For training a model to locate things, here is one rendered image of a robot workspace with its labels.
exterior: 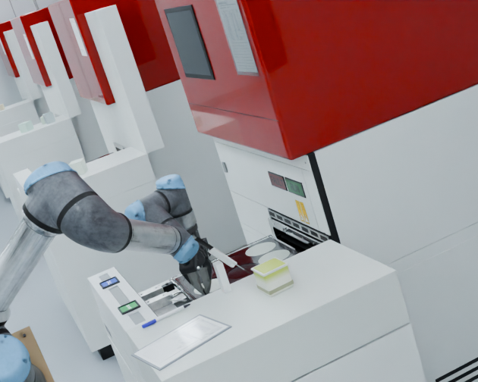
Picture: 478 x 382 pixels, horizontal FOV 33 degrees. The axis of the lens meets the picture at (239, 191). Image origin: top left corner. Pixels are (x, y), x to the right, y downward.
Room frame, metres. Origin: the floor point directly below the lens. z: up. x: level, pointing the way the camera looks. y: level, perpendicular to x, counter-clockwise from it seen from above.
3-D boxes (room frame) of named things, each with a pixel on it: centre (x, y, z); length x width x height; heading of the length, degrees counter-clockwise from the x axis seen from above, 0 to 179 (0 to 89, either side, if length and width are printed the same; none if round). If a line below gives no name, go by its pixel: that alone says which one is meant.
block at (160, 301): (2.26, 0.33, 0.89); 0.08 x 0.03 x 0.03; 107
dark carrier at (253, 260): (2.28, 0.06, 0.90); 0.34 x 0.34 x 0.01; 17
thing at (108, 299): (2.24, 0.43, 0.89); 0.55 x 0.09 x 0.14; 17
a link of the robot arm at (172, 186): (2.20, 0.18, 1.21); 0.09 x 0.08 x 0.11; 128
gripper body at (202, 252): (2.21, 0.18, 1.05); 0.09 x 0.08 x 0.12; 166
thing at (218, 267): (2.02, 0.10, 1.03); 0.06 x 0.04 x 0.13; 107
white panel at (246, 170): (2.53, -0.10, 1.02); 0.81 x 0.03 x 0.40; 17
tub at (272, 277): (1.92, -0.02, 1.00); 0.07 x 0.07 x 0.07; 20
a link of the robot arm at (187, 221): (2.20, 0.18, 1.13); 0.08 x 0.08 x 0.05
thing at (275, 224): (2.36, -0.13, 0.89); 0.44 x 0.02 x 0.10; 17
